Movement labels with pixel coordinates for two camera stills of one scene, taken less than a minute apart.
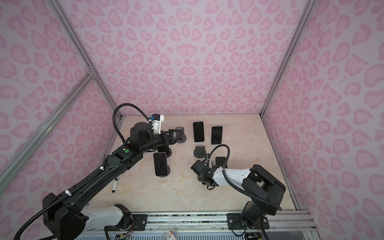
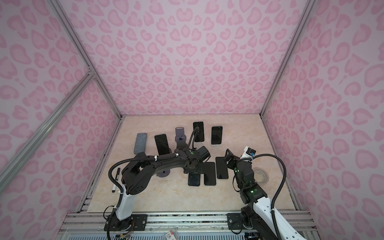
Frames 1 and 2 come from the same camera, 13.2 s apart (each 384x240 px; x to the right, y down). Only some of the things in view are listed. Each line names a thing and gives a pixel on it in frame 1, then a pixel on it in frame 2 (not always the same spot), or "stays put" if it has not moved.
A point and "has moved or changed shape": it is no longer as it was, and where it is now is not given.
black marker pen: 115,184 stays put
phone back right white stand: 216,135 stays put
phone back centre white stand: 198,130 stays put
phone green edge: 160,163 → 194,179
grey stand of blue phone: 199,152 → 181,145
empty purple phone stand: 182,138 stays put
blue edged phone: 221,161 has moved or changed shape
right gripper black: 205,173 → 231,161
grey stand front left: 168,170 stays put
